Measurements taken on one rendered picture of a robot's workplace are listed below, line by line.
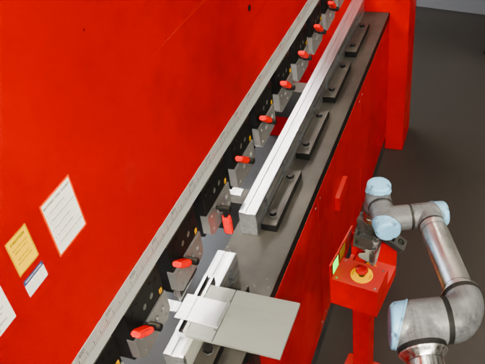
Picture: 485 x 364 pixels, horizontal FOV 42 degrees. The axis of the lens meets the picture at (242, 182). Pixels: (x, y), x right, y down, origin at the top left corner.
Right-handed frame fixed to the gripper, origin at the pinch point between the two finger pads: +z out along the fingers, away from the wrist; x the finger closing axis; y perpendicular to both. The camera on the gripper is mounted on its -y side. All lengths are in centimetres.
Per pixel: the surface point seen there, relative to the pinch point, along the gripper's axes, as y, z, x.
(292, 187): 34.5, -13.5, -9.4
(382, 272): -4.5, -4.2, 6.3
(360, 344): -1.0, 35.9, 8.0
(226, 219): 31, -45, 41
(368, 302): -3.3, 1.6, 15.0
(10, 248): 30, -94, 103
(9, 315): 29, -85, 108
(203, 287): 36, -22, 49
